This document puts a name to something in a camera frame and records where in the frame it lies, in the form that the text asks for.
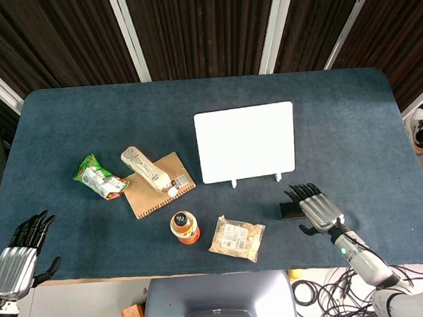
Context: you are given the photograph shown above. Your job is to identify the small black block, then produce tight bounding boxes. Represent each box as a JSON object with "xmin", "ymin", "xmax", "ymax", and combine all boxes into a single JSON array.
[{"xmin": 279, "ymin": 200, "xmax": 306, "ymax": 221}]

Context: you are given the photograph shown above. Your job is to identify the orange drink bottle black cap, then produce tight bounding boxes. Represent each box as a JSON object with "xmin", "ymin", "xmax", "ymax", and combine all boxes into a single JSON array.
[{"xmin": 169, "ymin": 210, "xmax": 201, "ymax": 246}]

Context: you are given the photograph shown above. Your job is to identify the white rectangular board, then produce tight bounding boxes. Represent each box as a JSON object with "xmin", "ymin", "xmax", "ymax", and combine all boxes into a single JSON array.
[{"xmin": 193, "ymin": 101, "xmax": 300, "ymax": 192}]

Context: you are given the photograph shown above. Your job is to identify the blue felt table mat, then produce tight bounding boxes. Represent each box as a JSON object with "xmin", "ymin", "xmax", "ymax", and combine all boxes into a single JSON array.
[{"xmin": 0, "ymin": 62, "xmax": 423, "ymax": 292}]

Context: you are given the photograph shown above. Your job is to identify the black tangled floor cables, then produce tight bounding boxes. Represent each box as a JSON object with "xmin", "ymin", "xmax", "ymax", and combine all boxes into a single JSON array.
[{"xmin": 290, "ymin": 259, "xmax": 423, "ymax": 317}]

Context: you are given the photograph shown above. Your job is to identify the green snack bag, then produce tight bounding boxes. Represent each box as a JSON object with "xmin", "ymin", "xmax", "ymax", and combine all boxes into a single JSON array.
[{"xmin": 70, "ymin": 151, "xmax": 132, "ymax": 204}]

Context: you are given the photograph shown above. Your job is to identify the clear plastic drink bottle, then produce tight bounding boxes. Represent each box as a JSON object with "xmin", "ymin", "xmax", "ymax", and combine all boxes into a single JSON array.
[{"xmin": 120, "ymin": 143, "xmax": 180, "ymax": 202}]

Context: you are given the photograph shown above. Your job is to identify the grey robot torso base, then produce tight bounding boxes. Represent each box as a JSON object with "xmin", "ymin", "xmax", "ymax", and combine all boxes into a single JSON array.
[{"xmin": 138, "ymin": 269, "xmax": 299, "ymax": 317}]

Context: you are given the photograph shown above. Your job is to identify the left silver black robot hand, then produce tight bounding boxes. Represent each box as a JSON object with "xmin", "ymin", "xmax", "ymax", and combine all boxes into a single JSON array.
[{"xmin": 0, "ymin": 209, "xmax": 65, "ymax": 303}]

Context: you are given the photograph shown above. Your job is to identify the brown kraft spiral notebook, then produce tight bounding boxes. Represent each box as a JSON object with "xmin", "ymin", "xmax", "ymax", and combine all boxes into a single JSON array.
[{"xmin": 121, "ymin": 151, "xmax": 198, "ymax": 221}]

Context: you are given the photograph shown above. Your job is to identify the white sneaker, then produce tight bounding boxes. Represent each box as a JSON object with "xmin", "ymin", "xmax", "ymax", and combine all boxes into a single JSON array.
[{"xmin": 404, "ymin": 107, "xmax": 423, "ymax": 157}]

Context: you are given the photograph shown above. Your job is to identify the clear bag of nuts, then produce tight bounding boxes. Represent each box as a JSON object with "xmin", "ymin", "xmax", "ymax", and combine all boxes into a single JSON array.
[{"xmin": 206, "ymin": 212, "xmax": 269, "ymax": 267}]

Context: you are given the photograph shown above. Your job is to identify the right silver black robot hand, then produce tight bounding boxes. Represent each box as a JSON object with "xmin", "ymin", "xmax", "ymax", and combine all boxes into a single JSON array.
[{"xmin": 283, "ymin": 180, "xmax": 347, "ymax": 238}]

